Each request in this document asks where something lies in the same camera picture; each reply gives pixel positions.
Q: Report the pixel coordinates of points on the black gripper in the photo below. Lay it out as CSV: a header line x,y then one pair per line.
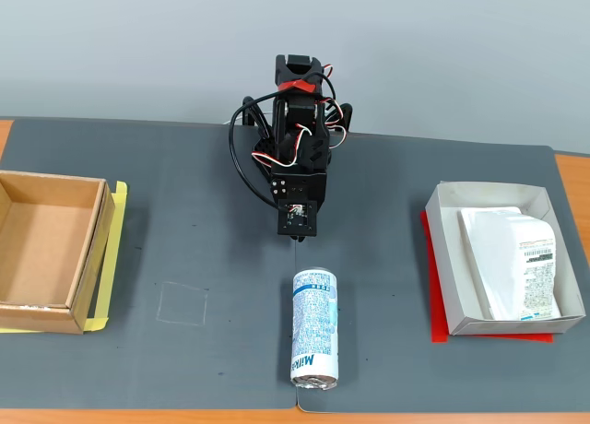
x,y
279,187

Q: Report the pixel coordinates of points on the white blue drink can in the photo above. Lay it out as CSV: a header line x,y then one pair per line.
x,y
313,322

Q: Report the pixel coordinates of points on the white cardboard box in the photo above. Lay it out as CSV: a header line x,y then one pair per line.
x,y
484,191

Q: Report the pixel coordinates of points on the brown cardboard box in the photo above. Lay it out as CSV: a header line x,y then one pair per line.
x,y
37,239

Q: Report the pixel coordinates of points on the grey table mat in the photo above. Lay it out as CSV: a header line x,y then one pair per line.
x,y
378,258
184,239

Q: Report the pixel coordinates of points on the black table clamp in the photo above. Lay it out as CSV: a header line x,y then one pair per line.
x,y
349,115
246,108

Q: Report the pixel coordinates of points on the red paper sheet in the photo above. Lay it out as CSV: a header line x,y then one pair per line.
x,y
438,304

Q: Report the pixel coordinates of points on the red tape wrap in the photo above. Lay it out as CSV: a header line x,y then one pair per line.
x,y
299,85

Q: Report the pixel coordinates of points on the white labelled pouch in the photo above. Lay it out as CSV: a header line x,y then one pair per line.
x,y
502,258

